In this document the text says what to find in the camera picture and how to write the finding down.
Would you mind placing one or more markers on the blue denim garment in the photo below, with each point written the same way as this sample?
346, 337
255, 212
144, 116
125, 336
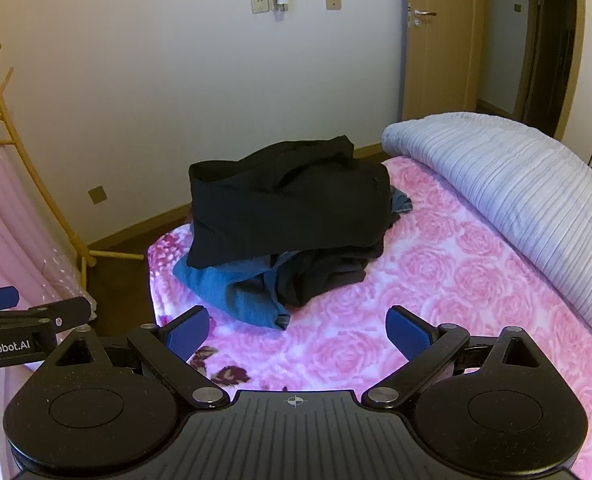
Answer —
243, 289

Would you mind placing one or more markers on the wooden door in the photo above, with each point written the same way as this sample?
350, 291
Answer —
443, 58

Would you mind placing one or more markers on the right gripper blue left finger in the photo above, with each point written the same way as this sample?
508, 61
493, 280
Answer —
165, 351

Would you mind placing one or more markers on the low wall socket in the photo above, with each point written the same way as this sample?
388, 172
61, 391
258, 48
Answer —
97, 195

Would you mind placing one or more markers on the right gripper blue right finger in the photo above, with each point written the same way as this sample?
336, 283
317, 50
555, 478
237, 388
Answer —
430, 351

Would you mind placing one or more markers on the silver door handle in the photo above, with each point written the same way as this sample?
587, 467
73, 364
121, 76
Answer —
418, 17

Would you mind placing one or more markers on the white wall plug device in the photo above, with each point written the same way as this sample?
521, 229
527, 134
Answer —
279, 5

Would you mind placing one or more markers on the black trousers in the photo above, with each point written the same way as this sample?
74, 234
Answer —
291, 196

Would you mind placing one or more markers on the dark grey garment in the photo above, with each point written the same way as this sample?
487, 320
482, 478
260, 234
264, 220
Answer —
313, 272

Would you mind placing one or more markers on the grey striped duvet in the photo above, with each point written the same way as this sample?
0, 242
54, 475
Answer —
531, 188

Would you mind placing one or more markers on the yellow wooden coat rack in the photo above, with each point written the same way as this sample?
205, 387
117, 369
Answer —
85, 256

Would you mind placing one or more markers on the pink rose bed blanket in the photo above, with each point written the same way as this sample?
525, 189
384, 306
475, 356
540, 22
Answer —
443, 262

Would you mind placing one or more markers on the beige wall switch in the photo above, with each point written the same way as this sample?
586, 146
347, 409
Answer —
333, 4

